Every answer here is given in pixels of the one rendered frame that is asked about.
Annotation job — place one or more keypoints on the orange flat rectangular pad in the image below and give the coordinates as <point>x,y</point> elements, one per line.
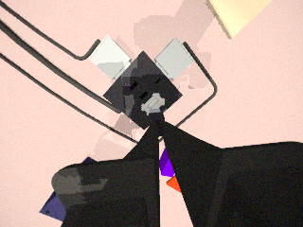
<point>172,182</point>

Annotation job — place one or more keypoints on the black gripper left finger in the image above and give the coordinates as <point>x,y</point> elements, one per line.
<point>136,175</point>

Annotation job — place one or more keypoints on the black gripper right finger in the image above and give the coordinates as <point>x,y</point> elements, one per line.
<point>202,169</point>

